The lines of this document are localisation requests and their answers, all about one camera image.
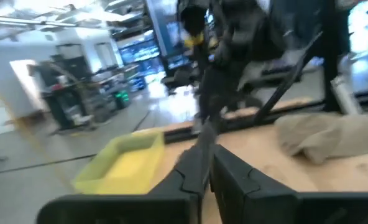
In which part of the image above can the dark shelving rack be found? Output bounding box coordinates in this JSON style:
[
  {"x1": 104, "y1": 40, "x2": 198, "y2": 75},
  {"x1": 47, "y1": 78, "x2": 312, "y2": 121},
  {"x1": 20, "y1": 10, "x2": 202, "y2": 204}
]
[{"x1": 109, "y1": 0, "x2": 193, "y2": 93}]

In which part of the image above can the khaki baseball cap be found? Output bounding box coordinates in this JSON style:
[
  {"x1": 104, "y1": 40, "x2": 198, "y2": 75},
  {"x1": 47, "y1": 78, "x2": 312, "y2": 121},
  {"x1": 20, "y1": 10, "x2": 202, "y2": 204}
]
[{"x1": 274, "y1": 111, "x2": 368, "y2": 165}]

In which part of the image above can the black workbench cart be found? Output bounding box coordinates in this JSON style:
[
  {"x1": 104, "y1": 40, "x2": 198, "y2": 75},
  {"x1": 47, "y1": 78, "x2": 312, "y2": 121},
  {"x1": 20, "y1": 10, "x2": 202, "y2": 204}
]
[{"x1": 40, "y1": 58, "x2": 132, "y2": 131}]

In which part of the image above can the yellow tag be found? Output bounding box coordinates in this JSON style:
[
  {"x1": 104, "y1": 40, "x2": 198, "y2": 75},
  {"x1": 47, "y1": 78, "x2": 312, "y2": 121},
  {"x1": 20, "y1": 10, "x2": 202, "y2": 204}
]
[{"x1": 183, "y1": 32, "x2": 205, "y2": 48}]

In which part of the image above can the yellow plastic bin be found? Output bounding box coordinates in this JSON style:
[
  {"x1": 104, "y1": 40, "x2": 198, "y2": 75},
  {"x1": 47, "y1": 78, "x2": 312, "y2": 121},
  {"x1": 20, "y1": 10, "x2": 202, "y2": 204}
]
[{"x1": 71, "y1": 129, "x2": 165, "y2": 196}]

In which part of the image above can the silver aluminium bar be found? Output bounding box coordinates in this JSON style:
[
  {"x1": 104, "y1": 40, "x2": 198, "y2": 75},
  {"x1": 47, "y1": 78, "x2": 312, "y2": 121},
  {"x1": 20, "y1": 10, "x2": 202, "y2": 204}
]
[{"x1": 330, "y1": 76, "x2": 362, "y2": 115}]

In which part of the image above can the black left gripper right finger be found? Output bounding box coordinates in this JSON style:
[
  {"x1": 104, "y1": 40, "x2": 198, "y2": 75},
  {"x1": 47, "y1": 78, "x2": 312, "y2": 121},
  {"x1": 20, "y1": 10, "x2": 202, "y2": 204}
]
[{"x1": 209, "y1": 143, "x2": 368, "y2": 224}]

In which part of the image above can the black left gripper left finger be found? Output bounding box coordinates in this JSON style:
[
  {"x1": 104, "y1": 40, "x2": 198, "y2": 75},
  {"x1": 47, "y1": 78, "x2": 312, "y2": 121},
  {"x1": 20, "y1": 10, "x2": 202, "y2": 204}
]
[{"x1": 36, "y1": 121, "x2": 216, "y2": 224}]

